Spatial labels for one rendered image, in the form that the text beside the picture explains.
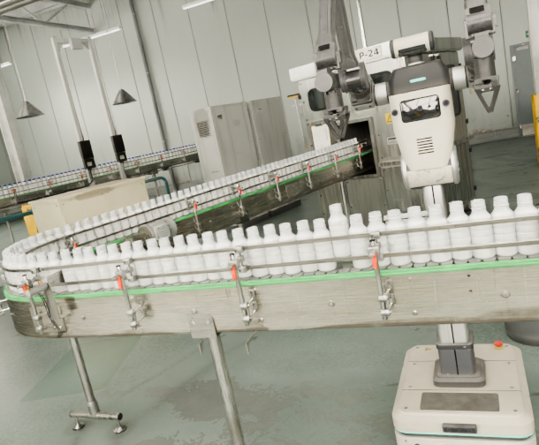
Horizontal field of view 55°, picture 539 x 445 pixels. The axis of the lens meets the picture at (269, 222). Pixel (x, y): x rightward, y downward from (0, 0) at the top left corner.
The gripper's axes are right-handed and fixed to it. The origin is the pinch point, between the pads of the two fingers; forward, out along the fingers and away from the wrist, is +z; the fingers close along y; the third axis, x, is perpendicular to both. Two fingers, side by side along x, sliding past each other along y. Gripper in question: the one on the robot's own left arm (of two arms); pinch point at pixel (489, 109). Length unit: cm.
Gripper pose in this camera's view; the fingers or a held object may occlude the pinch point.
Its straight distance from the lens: 167.9
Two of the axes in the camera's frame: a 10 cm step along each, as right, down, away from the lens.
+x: -9.1, 1.2, 3.9
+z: 2.0, 9.6, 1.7
